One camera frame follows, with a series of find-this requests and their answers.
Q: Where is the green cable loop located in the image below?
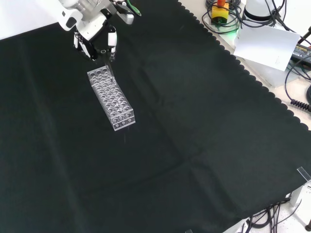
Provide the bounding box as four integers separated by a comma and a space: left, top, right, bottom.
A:
201, 4, 242, 35

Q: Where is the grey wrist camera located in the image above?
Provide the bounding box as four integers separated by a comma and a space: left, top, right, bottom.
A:
115, 2, 135, 25

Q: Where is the black power adapter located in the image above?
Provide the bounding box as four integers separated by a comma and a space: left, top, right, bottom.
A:
291, 45, 311, 63

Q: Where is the black cable bundle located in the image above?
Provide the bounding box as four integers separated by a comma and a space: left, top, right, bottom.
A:
242, 198, 294, 233

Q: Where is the black table cloth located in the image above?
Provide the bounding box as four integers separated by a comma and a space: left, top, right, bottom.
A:
0, 0, 311, 233

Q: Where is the pale board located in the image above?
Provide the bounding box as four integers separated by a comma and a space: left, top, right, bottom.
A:
233, 24, 301, 72

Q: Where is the yellow emergency stop button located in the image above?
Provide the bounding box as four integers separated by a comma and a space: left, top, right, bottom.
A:
211, 0, 230, 26

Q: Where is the clear glass test tube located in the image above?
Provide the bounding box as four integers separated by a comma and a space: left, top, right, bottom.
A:
100, 49, 114, 81

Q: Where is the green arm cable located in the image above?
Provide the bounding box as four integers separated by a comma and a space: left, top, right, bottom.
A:
125, 0, 142, 17

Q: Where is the white table frame leg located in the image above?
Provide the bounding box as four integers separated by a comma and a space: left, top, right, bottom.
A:
290, 181, 311, 207

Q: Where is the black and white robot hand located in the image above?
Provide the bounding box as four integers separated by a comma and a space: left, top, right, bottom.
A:
73, 22, 118, 61

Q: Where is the black coiled cable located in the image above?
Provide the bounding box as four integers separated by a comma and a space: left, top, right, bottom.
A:
284, 60, 311, 111

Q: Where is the clear tape tab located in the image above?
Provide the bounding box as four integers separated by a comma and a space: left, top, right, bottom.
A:
296, 166, 311, 182

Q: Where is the clear acrylic test tube rack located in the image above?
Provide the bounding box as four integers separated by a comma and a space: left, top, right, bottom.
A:
86, 65, 136, 132

